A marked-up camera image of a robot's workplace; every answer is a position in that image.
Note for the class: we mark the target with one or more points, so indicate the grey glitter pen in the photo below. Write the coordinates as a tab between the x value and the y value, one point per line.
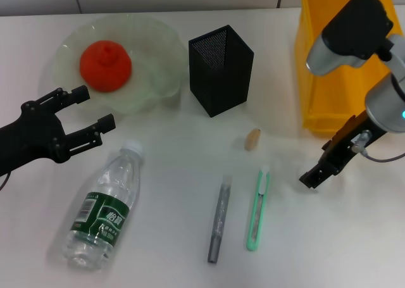
220	215

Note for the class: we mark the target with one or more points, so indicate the clear green-label water bottle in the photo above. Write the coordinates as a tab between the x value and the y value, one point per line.
104	212

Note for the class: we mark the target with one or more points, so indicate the clear glass fruit plate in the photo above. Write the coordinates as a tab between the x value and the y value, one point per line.
155	66

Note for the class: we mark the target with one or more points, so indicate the red tomato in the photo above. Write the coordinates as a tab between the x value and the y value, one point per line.
106	66

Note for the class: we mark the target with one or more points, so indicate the black mesh pen holder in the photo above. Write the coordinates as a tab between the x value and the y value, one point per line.
221	85

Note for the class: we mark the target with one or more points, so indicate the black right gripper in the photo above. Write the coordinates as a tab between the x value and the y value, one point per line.
343	148

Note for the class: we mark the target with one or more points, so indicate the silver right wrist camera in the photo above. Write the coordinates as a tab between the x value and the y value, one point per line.
351	28

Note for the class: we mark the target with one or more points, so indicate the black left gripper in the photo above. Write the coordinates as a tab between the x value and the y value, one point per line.
34	133

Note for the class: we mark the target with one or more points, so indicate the yellow plastic bin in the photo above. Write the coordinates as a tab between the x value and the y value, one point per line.
329	101

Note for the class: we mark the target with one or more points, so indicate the green utility knife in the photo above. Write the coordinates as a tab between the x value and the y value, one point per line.
257	212

